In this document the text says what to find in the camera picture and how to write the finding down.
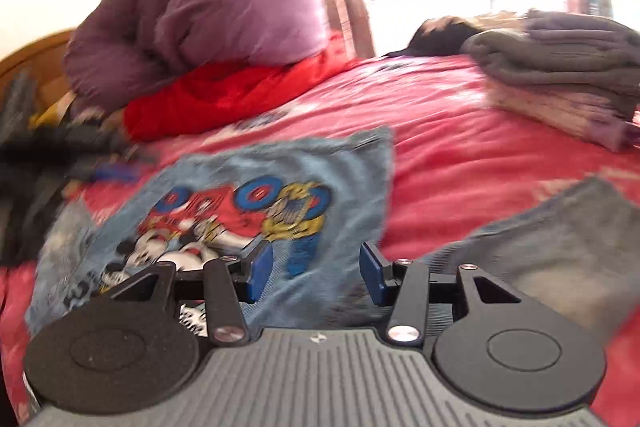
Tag light grey folded garment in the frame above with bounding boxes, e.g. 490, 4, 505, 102
525, 9, 640, 46

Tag purple duvet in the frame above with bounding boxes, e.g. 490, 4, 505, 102
62, 0, 331, 104

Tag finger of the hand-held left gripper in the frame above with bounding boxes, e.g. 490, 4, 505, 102
87, 163, 146, 184

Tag black garment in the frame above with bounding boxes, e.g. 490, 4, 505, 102
387, 17, 482, 58

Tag grey and pink folded clothes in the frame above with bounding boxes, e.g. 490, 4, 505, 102
460, 29, 640, 120

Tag pink floral blanket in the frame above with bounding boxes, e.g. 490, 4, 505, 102
0, 54, 640, 427

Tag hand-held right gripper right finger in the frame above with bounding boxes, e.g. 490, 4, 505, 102
361, 242, 521, 348

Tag grey cloth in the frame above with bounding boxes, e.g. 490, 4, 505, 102
435, 177, 640, 348

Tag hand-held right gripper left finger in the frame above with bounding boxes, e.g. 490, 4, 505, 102
107, 241, 273, 347

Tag blue denim jacket cartoon print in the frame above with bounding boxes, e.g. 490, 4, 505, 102
25, 127, 396, 338

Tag wooden headboard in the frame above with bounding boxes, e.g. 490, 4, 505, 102
0, 29, 77, 108

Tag red quilt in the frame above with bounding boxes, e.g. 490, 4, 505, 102
122, 32, 362, 142

